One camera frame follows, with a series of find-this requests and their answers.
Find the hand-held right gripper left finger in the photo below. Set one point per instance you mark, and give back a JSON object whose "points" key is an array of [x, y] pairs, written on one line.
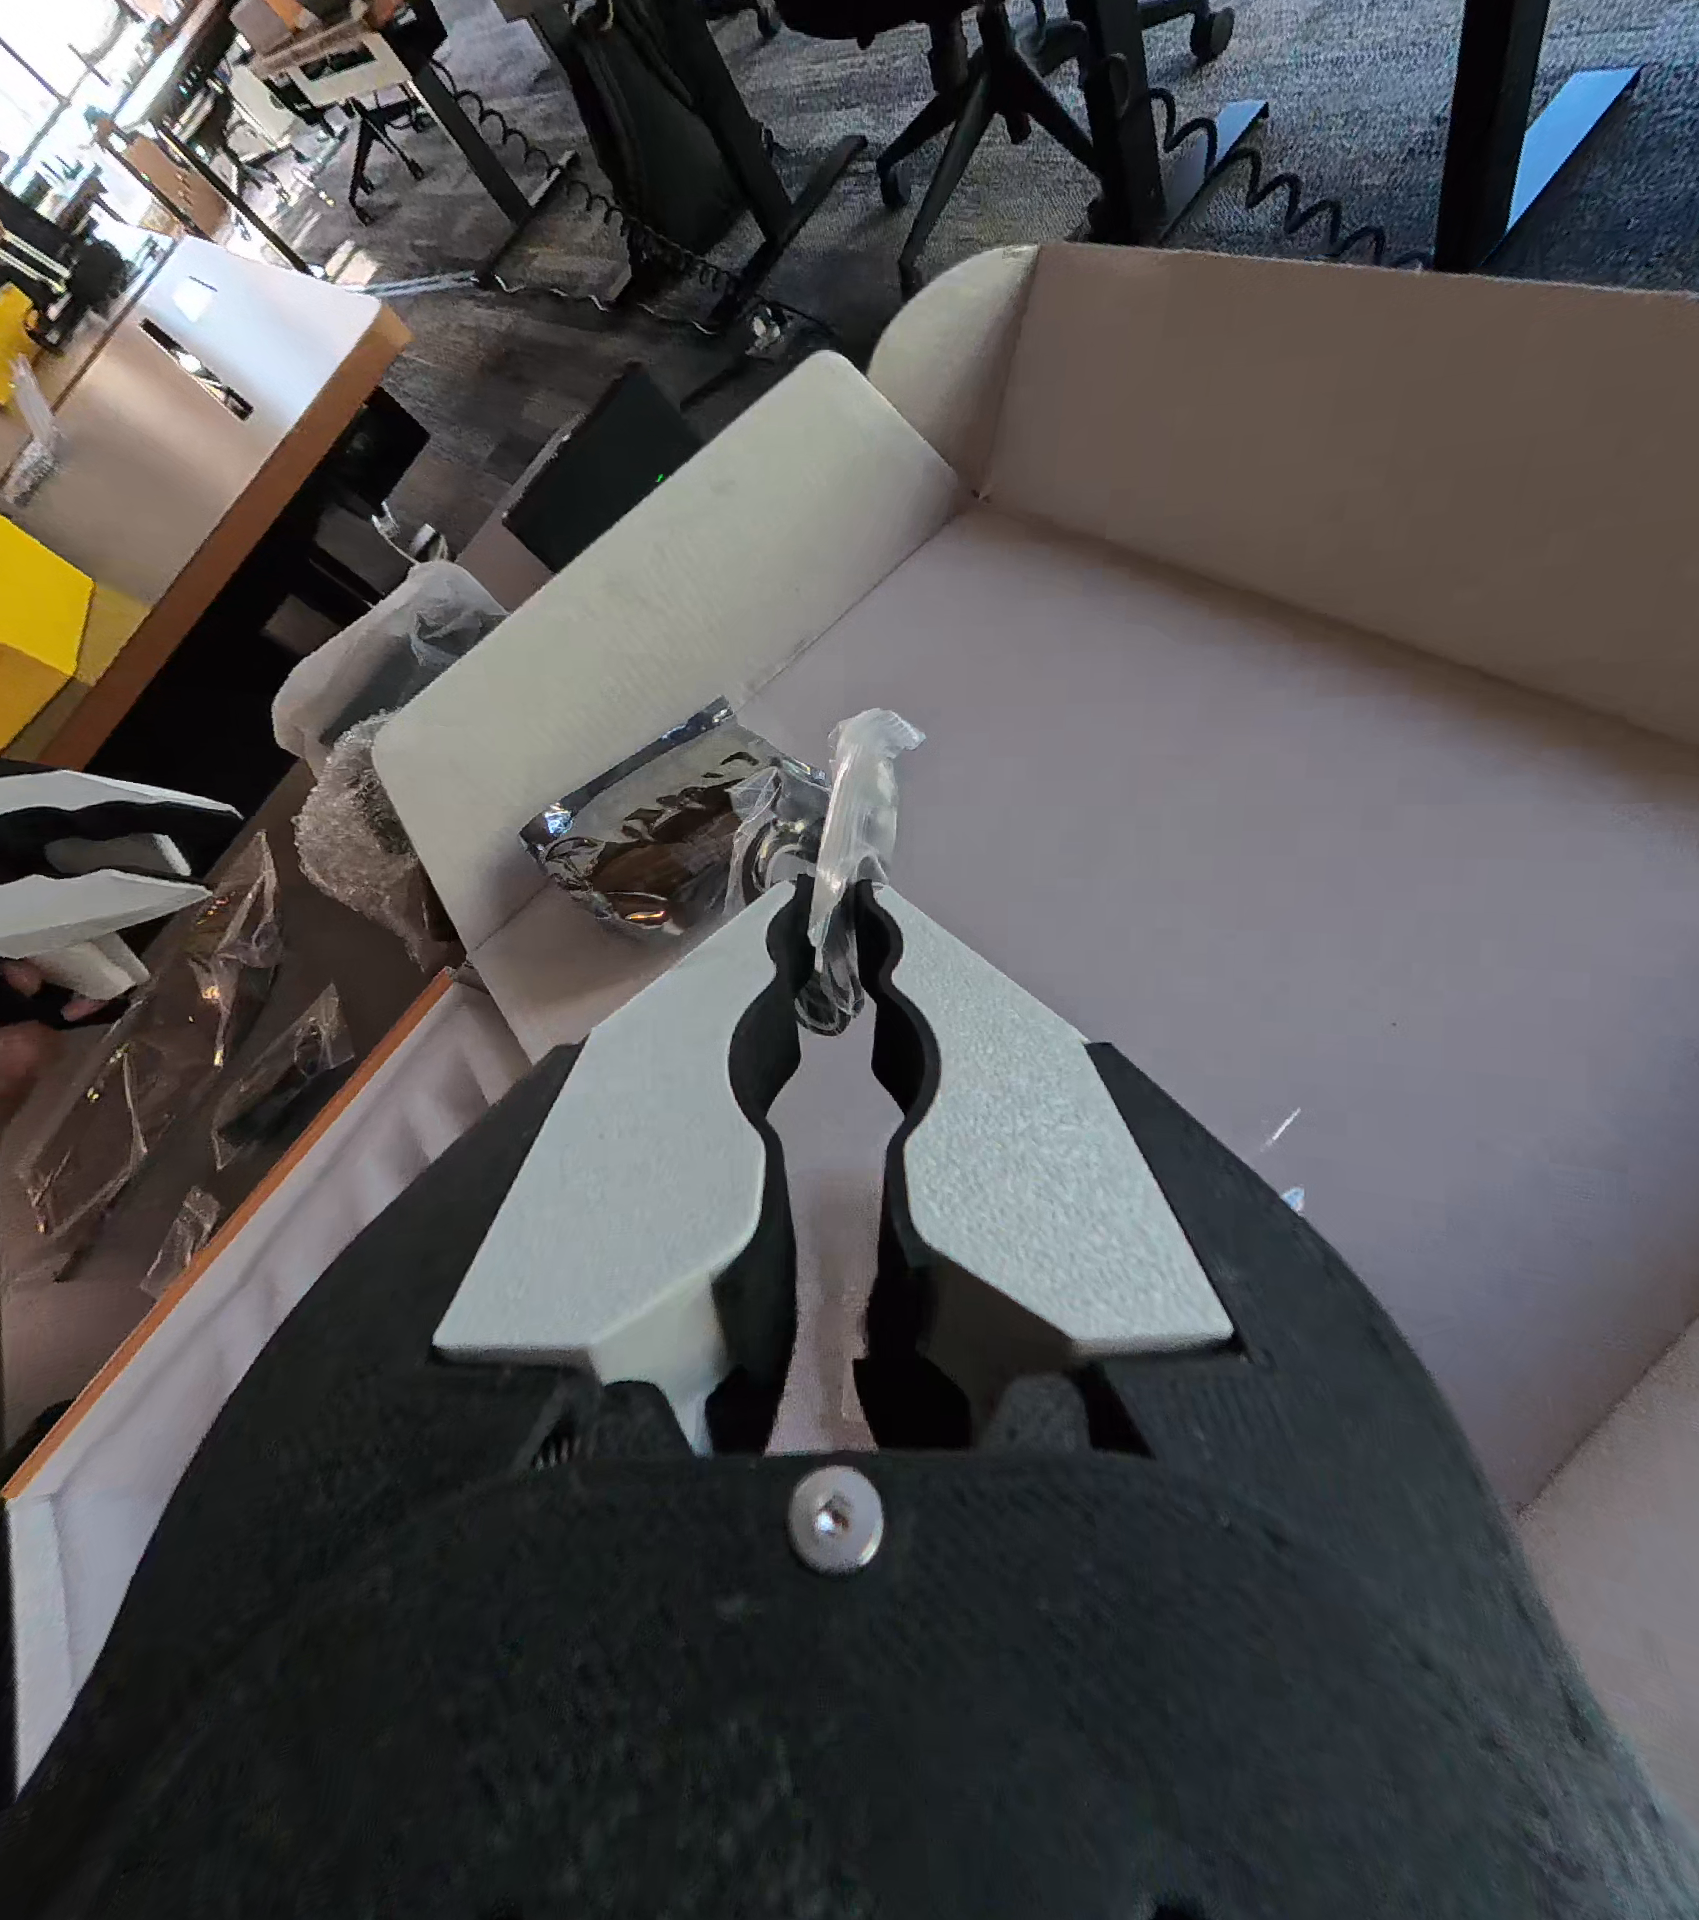
{"points": [[625, 1187]]}

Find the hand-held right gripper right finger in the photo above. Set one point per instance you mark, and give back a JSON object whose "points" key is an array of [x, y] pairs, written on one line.
{"points": [[1044, 1187]]}

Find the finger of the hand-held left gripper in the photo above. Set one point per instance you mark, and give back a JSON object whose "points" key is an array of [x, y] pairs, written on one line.
{"points": [[89, 793], [44, 912]]}

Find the orange cardboard box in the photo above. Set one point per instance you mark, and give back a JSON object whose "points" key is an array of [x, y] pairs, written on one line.
{"points": [[1316, 895]]}

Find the small clear bag black part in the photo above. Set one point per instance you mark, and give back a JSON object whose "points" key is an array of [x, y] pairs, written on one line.
{"points": [[854, 838]]}

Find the wood edged desk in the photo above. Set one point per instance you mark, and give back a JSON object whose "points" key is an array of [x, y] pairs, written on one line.
{"points": [[179, 431]]}

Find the black desk leg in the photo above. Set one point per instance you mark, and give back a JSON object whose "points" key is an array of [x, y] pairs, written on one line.
{"points": [[1127, 120], [1490, 140]]}

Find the bubble wrapped part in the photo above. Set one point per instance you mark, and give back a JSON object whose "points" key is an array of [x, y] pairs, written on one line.
{"points": [[355, 820]]}

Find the silver foil bag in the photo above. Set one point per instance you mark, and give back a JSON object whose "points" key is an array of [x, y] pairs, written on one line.
{"points": [[654, 850]]}

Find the black computer box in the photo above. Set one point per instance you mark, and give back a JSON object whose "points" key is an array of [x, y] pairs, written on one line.
{"points": [[600, 463]]}

